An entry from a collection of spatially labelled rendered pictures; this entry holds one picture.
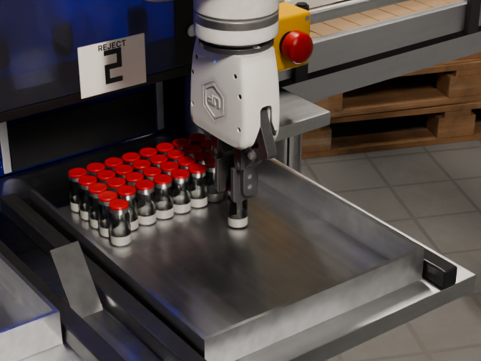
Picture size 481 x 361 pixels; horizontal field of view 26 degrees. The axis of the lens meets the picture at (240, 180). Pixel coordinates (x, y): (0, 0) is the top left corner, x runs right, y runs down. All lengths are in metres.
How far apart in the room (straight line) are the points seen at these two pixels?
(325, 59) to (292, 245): 0.50
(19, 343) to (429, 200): 2.26
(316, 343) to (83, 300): 0.22
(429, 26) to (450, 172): 1.63
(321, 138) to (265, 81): 2.27
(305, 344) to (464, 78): 2.50
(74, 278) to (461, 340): 1.62
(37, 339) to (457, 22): 0.99
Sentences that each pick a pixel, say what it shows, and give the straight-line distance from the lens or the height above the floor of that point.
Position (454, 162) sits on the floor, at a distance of 3.33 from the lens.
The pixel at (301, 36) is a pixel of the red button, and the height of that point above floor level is 1.01.
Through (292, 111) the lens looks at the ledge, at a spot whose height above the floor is 0.88.
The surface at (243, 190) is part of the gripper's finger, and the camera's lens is 1.09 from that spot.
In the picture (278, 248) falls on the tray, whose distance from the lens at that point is 1.09.
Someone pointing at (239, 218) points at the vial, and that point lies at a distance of 1.12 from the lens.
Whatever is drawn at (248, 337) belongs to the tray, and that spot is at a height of 0.90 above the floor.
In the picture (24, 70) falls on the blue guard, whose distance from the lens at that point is 1.14.
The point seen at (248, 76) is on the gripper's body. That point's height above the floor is 1.07.
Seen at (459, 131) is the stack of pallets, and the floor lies 0.04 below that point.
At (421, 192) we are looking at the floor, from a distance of 3.14.
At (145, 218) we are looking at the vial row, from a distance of 1.13.
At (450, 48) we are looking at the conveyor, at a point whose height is 0.86.
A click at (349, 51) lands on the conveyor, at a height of 0.91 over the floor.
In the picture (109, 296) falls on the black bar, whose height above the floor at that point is 0.90.
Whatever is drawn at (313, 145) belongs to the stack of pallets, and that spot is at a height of 0.04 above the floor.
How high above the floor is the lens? 1.44
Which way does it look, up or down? 27 degrees down
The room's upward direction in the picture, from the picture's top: straight up
